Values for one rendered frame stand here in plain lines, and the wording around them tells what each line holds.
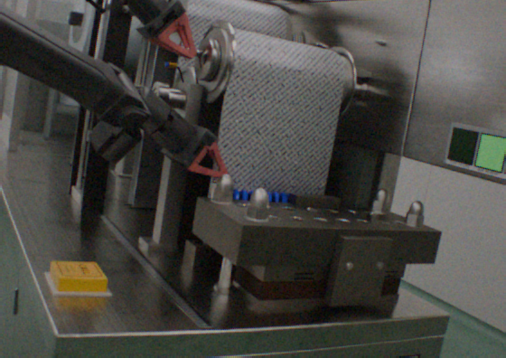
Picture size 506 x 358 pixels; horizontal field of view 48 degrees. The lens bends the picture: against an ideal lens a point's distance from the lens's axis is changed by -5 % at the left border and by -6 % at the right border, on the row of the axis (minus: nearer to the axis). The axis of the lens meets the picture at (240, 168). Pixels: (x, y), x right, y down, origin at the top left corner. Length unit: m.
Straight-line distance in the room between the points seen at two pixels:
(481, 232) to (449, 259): 0.32
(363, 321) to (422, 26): 0.54
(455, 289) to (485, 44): 3.18
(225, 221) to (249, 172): 0.19
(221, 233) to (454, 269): 3.29
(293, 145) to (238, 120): 0.12
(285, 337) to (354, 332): 0.13
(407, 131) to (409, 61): 0.13
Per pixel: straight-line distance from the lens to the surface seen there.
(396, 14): 1.18
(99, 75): 0.81
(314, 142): 1.09
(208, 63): 1.01
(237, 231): 0.83
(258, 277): 0.89
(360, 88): 1.20
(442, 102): 1.05
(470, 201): 4.01
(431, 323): 1.04
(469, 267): 4.00
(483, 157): 0.97
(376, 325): 0.95
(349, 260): 0.92
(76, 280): 0.83
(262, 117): 1.03
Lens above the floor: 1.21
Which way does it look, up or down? 8 degrees down
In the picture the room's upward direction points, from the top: 10 degrees clockwise
